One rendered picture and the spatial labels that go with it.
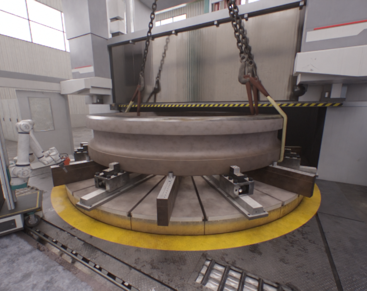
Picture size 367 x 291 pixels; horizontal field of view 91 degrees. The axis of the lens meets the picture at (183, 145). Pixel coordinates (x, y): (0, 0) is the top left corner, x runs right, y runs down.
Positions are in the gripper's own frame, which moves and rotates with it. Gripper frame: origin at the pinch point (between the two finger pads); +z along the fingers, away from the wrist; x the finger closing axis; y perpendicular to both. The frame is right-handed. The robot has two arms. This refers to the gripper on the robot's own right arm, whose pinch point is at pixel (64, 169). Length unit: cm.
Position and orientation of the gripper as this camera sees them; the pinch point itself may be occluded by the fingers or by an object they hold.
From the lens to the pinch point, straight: 355.6
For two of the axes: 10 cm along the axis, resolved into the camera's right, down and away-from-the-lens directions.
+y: -6.7, 5.2, -5.3
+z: 2.0, 8.2, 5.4
